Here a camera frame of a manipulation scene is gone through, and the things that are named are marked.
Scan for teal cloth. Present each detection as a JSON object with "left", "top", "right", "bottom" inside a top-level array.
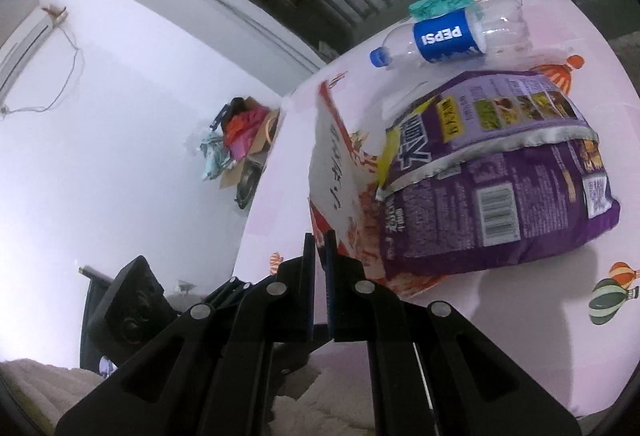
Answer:
[{"left": 409, "top": 0, "right": 483, "bottom": 24}]

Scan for purple snack bag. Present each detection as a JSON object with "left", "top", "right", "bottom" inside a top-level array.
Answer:
[{"left": 376, "top": 70, "right": 622, "bottom": 279}]

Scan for red and white paper bag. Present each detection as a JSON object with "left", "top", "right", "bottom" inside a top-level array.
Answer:
[{"left": 306, "top": 79, "right": 451, "bottom": 302}]

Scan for clear bottle with blue label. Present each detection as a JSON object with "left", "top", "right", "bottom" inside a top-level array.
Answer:
[{"left": 369, "top": 0, "right": 532, "bottom": 68}]

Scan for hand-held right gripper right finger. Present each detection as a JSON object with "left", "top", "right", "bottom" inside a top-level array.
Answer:
[{"left": 324, "top": 230, "right": 583, "bottom": 436}]

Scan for thin wall cable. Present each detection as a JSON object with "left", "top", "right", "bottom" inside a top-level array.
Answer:
[{"left": 0, "top": 21, "right": 86, "bottom": 117}]

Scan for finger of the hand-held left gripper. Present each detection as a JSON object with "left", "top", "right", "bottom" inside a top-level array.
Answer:
[{"left": 212, "top": 277, "right": 253, "bottom": 312}]

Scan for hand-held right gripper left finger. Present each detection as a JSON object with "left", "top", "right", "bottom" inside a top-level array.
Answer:
[{"left": 54, "top": 232, "right": 321, "bottom": 436}]

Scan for pile of colourful clothes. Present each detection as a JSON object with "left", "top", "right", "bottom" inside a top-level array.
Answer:
[{"left": 200, "top": 97, "right": 271, "bottom": 179}]

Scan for white air conditioner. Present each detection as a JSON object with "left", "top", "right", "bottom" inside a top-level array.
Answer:
[{"left": 0, "top": 6, "right": 66, "bottom": 97}]

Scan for cardboard box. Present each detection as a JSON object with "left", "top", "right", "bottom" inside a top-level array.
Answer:
[{"left": 220, "top": 109, "right": 283, "bottom": 209}]

